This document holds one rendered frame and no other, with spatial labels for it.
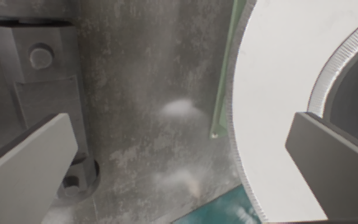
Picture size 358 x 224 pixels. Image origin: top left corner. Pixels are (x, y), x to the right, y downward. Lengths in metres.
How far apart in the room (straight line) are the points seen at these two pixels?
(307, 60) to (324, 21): 0.10
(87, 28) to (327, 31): 0.64
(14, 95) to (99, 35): 0.31
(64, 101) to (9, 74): 0.12
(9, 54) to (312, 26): 0.67
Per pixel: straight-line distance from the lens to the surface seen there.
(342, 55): 0.58
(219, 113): 1.11
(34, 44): 0.48
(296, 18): 0.63
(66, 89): 0.53
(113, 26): 0.72
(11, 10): 0.50
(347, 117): 0.79
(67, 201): 0.73
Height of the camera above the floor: 0.69
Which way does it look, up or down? 47 degrees down
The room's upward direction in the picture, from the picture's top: 129 degrees clockwise
